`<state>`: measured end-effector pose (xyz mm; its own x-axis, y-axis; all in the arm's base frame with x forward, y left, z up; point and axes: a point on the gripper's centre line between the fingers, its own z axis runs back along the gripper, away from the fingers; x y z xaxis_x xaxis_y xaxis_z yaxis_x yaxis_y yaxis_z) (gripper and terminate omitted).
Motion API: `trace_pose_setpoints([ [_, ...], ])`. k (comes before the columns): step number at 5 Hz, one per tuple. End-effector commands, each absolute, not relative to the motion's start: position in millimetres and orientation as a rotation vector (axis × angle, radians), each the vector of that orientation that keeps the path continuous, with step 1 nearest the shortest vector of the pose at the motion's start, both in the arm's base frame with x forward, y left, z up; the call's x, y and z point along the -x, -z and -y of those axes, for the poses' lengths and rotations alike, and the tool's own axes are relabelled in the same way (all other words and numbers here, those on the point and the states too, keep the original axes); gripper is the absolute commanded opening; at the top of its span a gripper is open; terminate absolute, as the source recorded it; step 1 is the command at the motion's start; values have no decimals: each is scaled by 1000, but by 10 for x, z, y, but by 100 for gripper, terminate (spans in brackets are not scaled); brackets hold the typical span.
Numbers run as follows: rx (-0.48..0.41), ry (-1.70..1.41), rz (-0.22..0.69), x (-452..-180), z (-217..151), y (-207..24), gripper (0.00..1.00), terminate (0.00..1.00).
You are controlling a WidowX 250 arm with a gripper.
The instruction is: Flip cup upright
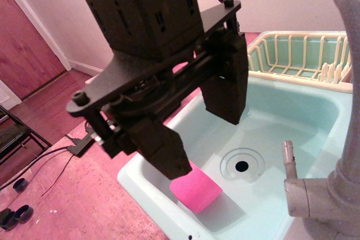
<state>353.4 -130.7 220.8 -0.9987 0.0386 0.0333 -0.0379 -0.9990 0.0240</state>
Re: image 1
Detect black ring front left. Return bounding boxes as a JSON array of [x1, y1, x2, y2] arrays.
[[0, 208, 17, 231]]

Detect grey toy faucet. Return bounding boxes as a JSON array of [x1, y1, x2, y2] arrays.
[[282, 0, 359, 239]]

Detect light green toy sink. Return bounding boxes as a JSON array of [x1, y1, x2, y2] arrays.
[[118, 73, 352, 239]]

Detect black folding chair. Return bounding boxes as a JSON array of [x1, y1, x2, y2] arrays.
[[1, 105, 52, 165]]

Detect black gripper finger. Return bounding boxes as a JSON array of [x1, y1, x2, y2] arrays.
[[201, 33, 249, 125], [129, 116, 192, 180]]

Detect black ring on table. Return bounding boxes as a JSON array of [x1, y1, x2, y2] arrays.
[[13, 178, 29, 193]]

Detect cream dish drying rack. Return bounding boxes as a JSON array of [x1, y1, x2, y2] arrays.
[[247, 31, 352, 85]]

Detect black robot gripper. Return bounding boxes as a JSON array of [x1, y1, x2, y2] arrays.
[[67, 0, 241, 156]]

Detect black ring front right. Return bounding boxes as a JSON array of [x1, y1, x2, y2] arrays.
[[14, 205, 34, 225]]

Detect black cable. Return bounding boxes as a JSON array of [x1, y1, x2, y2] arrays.
[[0, 146, 71, 191]]

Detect pink plastic cup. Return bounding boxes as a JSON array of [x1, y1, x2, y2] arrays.
[[169, 161, 223, 214]]

